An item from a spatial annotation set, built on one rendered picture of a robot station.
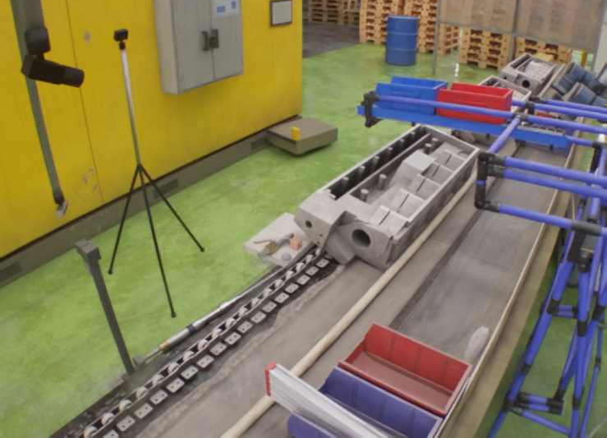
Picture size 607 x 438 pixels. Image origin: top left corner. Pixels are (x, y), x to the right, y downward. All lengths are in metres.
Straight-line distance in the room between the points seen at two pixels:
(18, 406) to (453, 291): 2.14
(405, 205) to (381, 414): 0.93
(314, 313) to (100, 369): 1.37
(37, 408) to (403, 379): 1.82
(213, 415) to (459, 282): 1.03
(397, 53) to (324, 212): 6.95
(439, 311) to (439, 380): 0.36
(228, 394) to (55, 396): 1.36
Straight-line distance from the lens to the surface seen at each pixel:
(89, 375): 2.59
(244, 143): 4.47
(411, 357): 1.38
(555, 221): 1.40
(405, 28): 8.46
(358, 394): 1.26
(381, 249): 1.74
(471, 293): 1.78
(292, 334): 1.53
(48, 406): 2.55
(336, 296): 1.67
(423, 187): 2.03
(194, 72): 3.57
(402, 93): 2.08
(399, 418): 1.24
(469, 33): 9.36
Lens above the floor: 1.85
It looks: 31 degrees down
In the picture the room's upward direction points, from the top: straight up
